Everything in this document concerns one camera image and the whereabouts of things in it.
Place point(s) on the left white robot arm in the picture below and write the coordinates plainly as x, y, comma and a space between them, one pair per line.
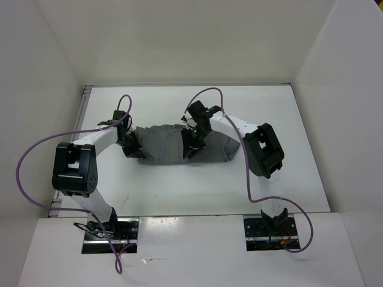
75, 171

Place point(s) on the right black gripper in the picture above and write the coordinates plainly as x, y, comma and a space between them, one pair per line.
190, 146

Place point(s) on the grey pleated skirt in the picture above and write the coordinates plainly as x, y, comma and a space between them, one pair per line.
164, 145

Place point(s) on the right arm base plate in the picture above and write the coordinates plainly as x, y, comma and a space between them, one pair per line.
263, 233

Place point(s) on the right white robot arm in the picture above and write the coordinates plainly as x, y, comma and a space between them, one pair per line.
262, 152

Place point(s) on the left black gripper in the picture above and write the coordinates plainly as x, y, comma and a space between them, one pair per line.
134, 152

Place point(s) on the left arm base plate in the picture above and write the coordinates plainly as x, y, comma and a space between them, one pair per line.
124, 238

